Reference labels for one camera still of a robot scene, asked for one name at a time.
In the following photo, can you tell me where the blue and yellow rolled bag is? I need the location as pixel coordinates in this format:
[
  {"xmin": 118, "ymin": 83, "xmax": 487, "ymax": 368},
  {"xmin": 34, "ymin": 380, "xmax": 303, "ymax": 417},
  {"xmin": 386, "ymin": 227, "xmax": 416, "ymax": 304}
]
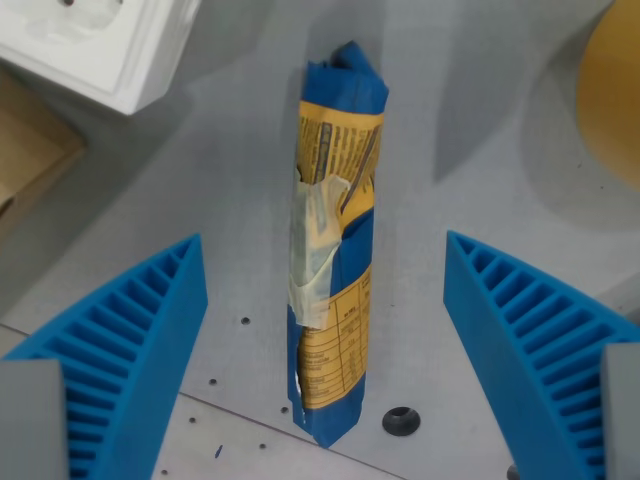
[{"xmin": 286, "ymin": 40, "xmax": 390, "ymax": 449}]

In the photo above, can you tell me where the beige tape roll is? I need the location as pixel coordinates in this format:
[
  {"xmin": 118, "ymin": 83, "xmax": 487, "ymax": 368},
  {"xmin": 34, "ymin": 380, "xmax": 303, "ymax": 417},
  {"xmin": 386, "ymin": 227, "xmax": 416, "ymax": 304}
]
[{"xmin": 574, "ymin": 0, "xmax": 640, "ymax": 191}]

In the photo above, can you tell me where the brown cardboard box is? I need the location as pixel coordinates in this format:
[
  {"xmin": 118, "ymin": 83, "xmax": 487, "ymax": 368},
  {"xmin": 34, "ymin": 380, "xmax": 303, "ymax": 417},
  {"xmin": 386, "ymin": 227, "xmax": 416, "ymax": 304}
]
[{"xmin": 0, "ymin": 67, "xmax": 87, "ymax": 231}]

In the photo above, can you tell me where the white wall socket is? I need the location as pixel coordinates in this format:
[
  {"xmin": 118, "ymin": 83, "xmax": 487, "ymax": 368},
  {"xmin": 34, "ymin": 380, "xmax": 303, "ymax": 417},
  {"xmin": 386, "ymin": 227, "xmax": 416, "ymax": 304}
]
[{"xmin": 0, "ymin": 0, "xmax": 203, "ymax": 116}]

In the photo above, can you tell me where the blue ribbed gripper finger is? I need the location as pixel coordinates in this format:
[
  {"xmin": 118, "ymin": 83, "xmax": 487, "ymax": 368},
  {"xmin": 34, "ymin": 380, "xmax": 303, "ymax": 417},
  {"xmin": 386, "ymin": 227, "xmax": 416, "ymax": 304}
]
[
  {"xmin": 442, "ymin": 229, "xmax": 640, "ymax": 480},
  {"xmin": 2, "ymin": 232, "xmax": 209, "ymax": 480}
]

